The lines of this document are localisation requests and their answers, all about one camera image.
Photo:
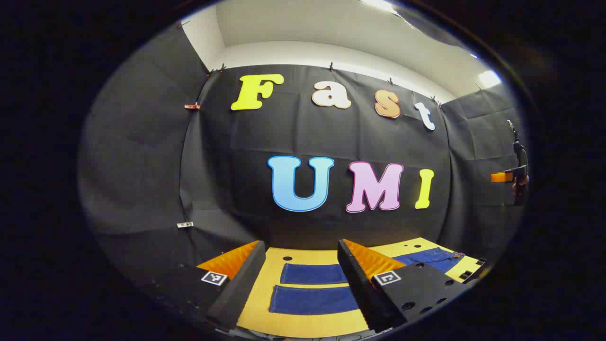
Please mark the red clip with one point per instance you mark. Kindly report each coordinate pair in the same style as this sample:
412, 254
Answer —
191, 106

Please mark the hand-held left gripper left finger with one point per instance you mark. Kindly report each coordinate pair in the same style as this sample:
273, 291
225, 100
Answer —
241, 289

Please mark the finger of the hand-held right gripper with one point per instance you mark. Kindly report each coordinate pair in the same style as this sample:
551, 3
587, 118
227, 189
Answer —
502, 177

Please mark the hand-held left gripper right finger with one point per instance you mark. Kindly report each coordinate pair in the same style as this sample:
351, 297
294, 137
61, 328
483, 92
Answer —
357, 289

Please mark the ceiling light panel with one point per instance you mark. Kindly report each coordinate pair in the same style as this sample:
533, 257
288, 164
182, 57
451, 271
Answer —
490, 78
381, 4

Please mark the blue denim jeans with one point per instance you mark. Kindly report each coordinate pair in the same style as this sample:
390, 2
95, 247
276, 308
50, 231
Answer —
312, 299

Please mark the black table edge bracket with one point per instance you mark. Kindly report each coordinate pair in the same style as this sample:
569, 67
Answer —
473, 269

